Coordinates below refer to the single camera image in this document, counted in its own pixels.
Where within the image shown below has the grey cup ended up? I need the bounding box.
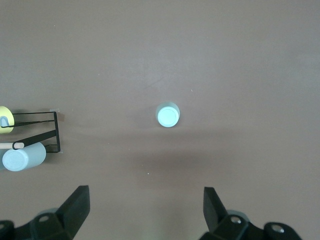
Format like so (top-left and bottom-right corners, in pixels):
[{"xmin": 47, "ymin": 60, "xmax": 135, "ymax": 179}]
[{"xmin": 0, "ymin": 142, "xmax": 47, "ymax": 173}]

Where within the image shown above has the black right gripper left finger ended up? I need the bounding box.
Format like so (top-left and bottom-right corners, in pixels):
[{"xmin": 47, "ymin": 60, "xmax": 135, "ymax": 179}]
[{"xmin": 0, "ymin": 185, "xmax": 90, "ymax": 240}]

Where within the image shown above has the mint green cup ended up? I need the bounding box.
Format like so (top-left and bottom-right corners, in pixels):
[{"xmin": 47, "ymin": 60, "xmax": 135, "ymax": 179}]
[{"xmin": 155, "ymin": 100, "xmax": 181, "ymax": 129}]

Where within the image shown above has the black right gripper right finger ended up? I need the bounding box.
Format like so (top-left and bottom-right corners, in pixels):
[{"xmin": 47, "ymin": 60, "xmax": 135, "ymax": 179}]
[{"xmin": 199, "ymin": 186, "xmax": 305, "ymax": 240}]

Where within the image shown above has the yellow cup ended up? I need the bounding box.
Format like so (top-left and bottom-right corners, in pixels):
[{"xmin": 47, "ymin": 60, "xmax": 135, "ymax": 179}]
[{"xmin": 0, "ymin": 105, "xmax": 15, "ymax": 135}]

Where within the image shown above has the black wire cup rack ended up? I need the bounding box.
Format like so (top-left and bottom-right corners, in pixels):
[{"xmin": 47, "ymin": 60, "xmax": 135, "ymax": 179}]
[{"xmin": 0, "ymin": 111, "xmax": 62, "ymax": 154}]

